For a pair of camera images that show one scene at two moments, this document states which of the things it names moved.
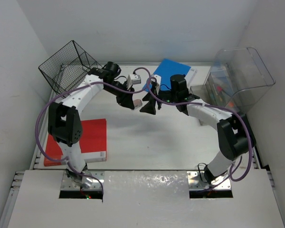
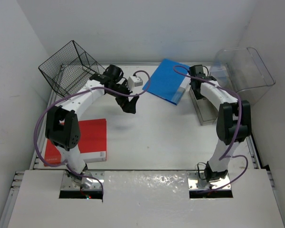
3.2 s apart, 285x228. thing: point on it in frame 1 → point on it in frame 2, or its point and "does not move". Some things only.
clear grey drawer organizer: [236, 80] does not move
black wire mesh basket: [67, 67] does not move
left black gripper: [126, 100] does not move
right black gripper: [150, 107] → [197, 95]
